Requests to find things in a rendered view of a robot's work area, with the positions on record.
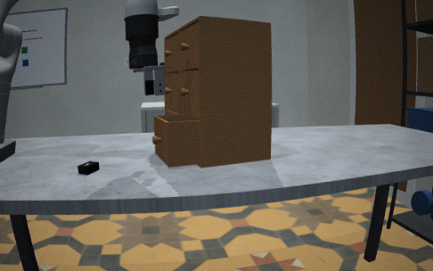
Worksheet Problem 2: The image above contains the brown wooden drawer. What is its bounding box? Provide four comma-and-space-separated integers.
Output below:
166, 110, 178, 115
152, 114, 200, 168
179, 70, 200, 115
179, 22, 199, 69
165, 73, 179, 110
164, 33, 178, 71

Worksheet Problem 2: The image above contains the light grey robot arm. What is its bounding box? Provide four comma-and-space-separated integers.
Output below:
0, 0, 22, 144

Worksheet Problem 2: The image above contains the brown wooden chest of drawers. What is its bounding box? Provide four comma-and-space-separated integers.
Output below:
164, 16, 272, 168

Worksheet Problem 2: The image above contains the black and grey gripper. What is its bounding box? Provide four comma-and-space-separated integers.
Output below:
124, 0, 179, 95

